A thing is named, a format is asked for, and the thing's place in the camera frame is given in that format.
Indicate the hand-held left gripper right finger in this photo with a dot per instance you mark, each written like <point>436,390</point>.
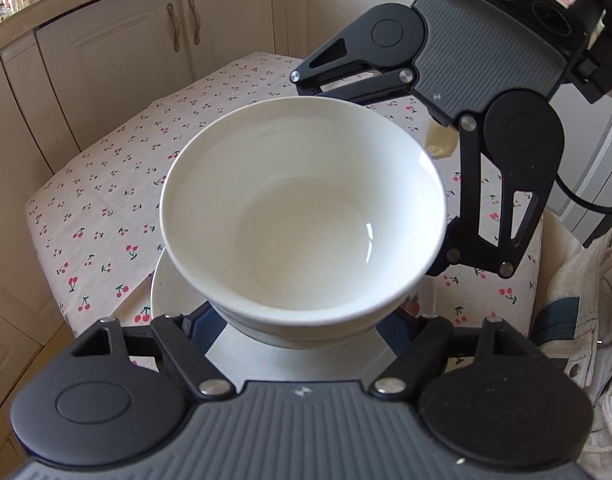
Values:
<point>398,335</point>

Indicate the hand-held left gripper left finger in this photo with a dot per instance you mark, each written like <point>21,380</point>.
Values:
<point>208,325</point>

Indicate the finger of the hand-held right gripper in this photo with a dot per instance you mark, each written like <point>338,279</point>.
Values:
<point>470,185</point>
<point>396,77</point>

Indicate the white plate with fruit print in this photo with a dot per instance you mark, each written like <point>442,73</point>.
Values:
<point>296,367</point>

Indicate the person's right hand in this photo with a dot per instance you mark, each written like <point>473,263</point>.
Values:
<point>441,141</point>

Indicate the white cloth bundle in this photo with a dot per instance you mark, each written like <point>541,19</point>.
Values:
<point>586,310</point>

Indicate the cherry print tablecloth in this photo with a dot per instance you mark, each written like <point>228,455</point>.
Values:
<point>110,185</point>

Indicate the white kitchen cabinets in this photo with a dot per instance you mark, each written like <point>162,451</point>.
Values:
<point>110,40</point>

